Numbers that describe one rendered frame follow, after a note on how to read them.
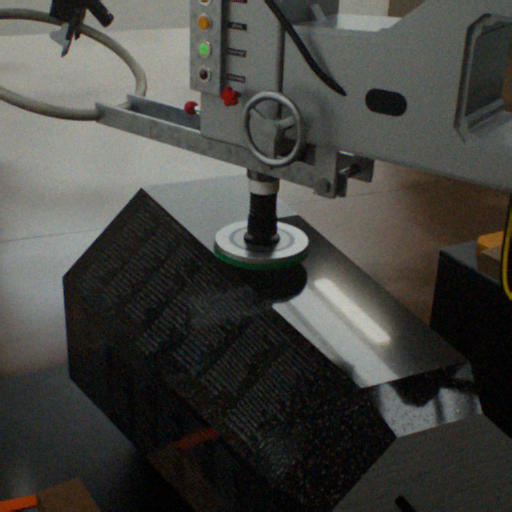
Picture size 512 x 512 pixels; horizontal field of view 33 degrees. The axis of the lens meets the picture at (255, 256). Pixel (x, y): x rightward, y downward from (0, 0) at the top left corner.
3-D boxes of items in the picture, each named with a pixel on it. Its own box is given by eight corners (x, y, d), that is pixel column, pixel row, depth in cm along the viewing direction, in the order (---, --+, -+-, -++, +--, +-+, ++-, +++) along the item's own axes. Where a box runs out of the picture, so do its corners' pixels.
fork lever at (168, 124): (380, 177, 183) (383, 155, 180) (334, 203, 168) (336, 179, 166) (139, 109, 217) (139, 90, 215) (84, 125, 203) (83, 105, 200)
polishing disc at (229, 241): (197, 248, 192) (197, 243, 191) (244, 218, 209) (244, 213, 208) (280, 272, 182) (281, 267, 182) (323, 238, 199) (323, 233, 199)
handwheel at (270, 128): (326, 164, 169) (332, 89, 163) (299, 177, 162) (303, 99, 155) (264, 148, 177) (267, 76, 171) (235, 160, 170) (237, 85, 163)
